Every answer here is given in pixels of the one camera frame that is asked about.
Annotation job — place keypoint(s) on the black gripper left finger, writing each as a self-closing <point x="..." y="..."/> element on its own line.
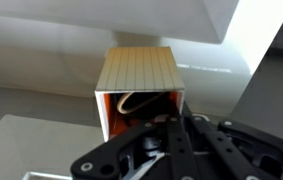
<point x="176" y="150"/>

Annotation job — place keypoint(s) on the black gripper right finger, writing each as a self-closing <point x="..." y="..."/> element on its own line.
<point x="247" y="156"/>

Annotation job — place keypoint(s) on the white box dark red inside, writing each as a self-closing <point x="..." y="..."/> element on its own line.
<point x="137" y="68"/>

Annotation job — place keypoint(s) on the white sink countertop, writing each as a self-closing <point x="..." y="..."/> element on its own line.
<point x="81" y="20"/>

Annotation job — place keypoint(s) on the beige rubber band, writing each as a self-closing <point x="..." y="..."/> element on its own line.
<point x="122" y="108"/>

